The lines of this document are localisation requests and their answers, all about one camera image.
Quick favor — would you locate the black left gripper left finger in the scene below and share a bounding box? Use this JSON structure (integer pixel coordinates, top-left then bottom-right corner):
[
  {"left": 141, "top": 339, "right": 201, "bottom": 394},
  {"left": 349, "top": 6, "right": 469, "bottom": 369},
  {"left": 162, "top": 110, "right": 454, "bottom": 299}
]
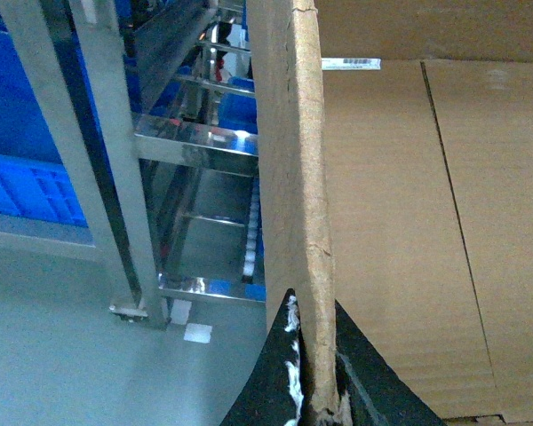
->
[{"left": 221, "top": 288, "right": 304, "bottom": 426}]

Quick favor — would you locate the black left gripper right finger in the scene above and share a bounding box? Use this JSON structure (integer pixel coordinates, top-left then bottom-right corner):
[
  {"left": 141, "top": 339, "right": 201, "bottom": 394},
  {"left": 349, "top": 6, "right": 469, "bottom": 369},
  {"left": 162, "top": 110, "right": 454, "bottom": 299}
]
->
[{"left": 335, "top": 303, "right": 444, "bottom": 426}]

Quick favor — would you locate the brown cardboard box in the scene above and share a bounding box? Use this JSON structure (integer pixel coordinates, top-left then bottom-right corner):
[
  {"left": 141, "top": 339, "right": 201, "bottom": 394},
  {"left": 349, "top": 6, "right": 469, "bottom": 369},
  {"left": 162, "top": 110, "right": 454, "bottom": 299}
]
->
[{"left": 247, "top": 1, "right": 533, "bottom": 425}]

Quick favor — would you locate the metal roller shelf rack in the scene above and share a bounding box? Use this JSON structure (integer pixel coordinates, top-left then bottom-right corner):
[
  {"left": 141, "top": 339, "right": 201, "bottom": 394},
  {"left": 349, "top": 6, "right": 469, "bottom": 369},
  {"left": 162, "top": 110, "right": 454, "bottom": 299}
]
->
[{"left": 0, "top": 1, "right": 266, "bottom": 328}]

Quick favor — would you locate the blue plastic bin lower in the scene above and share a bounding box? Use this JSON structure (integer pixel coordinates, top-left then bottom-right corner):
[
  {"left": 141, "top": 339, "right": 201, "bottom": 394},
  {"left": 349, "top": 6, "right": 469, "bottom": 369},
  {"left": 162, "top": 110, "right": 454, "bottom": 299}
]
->
[{"left": 218, "top": 93, "right": 258, "bottom": 134}]

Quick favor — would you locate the blue plastic bin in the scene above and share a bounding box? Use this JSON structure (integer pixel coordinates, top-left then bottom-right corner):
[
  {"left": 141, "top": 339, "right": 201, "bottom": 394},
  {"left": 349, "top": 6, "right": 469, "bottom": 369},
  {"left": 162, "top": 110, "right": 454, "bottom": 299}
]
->
[
  {"left": 218, "top": 93, "right": 258, "bottom": 134},
  {"left": 0, "top": 15, "right": 87, "bottom": 227}
]

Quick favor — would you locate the white barcode label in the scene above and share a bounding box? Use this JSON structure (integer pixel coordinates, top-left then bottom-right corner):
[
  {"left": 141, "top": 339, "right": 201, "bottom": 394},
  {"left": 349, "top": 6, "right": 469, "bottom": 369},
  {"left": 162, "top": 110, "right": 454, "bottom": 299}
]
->
[{"left": 322, "top": 58, "right": 381, "bottom": 71}]

